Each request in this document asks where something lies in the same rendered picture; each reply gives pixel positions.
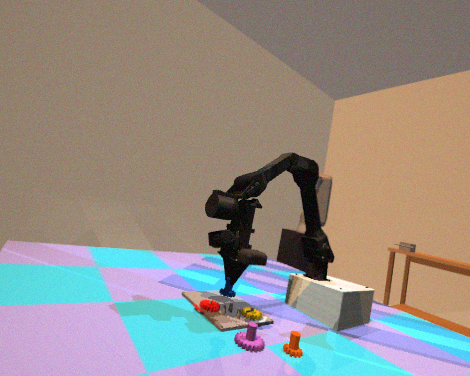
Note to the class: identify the pink gear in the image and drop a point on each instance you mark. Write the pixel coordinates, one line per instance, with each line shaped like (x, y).
(250, 340)

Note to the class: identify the dark blue gear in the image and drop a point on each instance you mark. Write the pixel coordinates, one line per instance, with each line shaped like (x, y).
(227, 290)

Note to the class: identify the red gear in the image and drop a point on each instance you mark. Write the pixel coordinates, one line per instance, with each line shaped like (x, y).
(205, 305)

